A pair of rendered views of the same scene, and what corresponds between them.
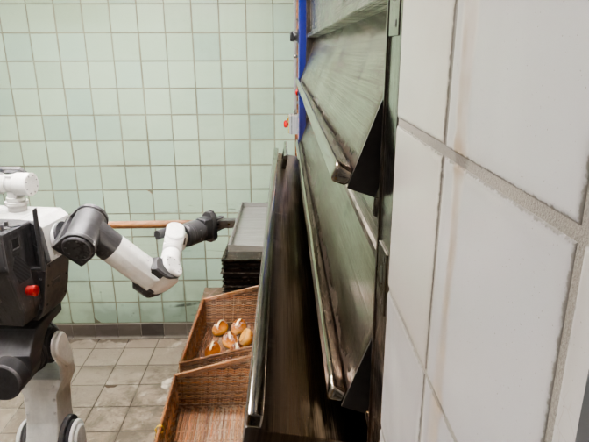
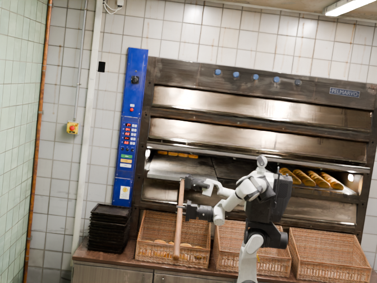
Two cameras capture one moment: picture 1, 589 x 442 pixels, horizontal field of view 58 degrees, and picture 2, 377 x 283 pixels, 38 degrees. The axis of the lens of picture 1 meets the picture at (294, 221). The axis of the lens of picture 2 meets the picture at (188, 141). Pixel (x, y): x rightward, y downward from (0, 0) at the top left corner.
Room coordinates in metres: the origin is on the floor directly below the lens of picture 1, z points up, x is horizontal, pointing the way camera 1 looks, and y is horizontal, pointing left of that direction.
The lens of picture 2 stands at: (2.01, 4.40, 1.97)
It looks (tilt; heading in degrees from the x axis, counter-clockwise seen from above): 7 degrees down; 270
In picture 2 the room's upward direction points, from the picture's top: 7 degrees clockwise
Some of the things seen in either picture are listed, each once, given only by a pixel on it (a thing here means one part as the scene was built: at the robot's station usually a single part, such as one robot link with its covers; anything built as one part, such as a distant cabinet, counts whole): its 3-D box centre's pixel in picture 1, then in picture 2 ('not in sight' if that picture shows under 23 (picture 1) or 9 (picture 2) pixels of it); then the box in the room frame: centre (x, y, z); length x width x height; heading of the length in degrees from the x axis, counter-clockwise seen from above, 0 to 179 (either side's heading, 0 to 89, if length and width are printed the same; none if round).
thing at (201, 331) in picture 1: (247, 330); (174, 237); (2.00, 0.20, 0.72); 0.56 x 0.49 x 0.28; 0
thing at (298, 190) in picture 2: not in sight; (251, 184); (1.42, -0.10, 1.16); 1.80 x 0.06 x 0.04; 1
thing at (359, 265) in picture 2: not in sight; (327, 255); (0.79, 0.18, 0.72); 0.56 x 0.49 x 0.28; 1
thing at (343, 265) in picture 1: (322, 167); (258, 139); (1.42, -0.08, 1.54); 1.79 x 0.11 x 0.19; 1
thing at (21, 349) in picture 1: (23, 347); (266, 234); (1.40, 0.81, 1.00); 0.28 x 0.13 x 0.18; 0
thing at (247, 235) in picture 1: (281, 223); (183, 175); (2.00, 0.05, 1.19); 0.55 x 0.36 x 0.03; 0
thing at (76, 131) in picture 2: (294, 124); (73, 127); (2.92, -0.01, 1.46); 0.10 x 0.07 x 0.10; 1
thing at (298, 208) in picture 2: not in sight; (249, 201); (1.42, -0.08, 1.02); 1.79 x 0.11 x 0.19; 1
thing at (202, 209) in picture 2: not in sight; (196, 211); (1.89, 1.18, 1.18); 0.12 x 0.10 x 0.13; 0
